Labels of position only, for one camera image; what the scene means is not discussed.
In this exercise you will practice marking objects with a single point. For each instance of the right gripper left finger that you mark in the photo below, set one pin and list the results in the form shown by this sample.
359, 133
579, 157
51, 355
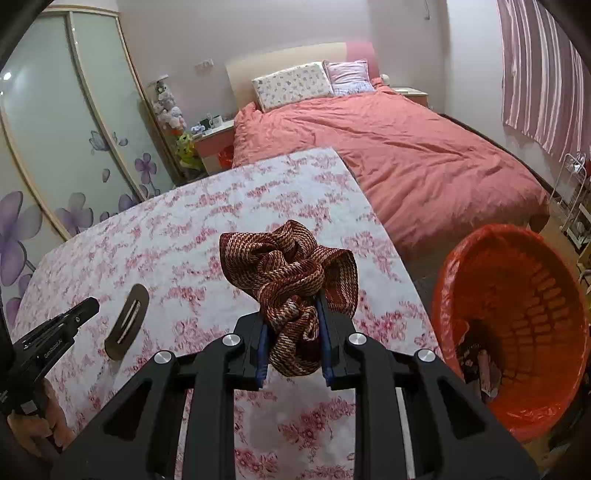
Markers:
249, 368

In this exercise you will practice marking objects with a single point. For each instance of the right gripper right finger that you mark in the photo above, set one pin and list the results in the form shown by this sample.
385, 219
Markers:
339, 369

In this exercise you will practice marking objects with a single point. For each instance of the brown plaid scrunchie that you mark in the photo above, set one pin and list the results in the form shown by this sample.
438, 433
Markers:
284, 270

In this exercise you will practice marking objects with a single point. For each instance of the brown hair clip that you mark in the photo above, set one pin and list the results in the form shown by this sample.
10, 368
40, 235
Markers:
128, 323

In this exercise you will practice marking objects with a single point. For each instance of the orange plastic trash basket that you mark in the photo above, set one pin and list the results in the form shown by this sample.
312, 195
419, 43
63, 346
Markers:
508, 280

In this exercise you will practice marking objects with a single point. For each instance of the person left hand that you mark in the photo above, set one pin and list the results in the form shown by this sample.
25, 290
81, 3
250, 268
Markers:
30, 430

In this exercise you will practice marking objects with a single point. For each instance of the pink floral tablecloth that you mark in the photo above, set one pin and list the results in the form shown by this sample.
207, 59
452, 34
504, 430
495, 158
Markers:
170, 246

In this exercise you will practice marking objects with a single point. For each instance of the bed with coral duvet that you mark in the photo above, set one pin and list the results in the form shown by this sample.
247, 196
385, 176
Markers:
430, 181

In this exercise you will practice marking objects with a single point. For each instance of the pink bedside table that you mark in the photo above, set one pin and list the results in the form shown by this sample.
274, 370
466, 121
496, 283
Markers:
215, 147

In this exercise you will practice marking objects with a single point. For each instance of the floral sliding wardrobe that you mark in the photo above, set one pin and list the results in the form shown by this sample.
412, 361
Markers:
79, 143

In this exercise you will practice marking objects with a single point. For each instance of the stuffed toy stack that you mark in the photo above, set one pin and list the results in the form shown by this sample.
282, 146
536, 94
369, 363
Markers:
173, 125

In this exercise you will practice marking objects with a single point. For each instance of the far bedside table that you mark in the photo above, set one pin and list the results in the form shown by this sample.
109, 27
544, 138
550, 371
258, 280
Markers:
417, 96

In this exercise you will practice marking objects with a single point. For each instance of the white floral pillow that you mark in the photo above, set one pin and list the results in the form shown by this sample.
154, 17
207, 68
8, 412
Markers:
295, 84

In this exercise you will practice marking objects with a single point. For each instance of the pink striped pillow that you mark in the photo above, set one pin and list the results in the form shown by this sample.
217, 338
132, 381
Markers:
349, 77

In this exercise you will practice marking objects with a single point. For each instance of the cluttered shelf rack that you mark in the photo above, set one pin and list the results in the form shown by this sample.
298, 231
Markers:
570, 199

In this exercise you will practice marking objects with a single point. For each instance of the pink striped curtain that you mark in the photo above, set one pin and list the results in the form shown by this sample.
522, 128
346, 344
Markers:
546, 85

